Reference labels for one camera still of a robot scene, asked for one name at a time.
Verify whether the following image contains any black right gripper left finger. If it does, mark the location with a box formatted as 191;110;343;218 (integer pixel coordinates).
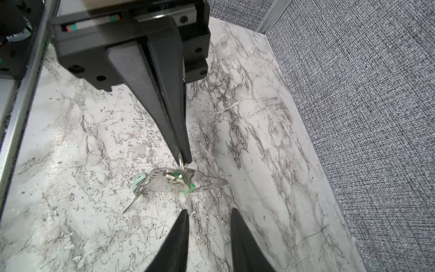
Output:
146;210;189;272

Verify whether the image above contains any aluminium front rail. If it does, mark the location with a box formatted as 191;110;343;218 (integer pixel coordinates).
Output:
1;1;61;213

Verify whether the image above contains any aluminium enclosure frame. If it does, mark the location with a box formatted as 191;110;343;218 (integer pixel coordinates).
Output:
256;0;292;35

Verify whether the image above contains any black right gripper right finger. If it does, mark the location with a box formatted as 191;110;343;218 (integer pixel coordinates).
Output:
231;208;275;272

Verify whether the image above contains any bright green key tag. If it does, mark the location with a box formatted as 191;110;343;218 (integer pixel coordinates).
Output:
167;170;196;194

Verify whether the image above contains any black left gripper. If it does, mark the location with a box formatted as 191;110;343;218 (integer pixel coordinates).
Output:
51;1;211;164

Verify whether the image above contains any pale green key tag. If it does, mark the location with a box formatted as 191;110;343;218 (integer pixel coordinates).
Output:
132;173;147;194

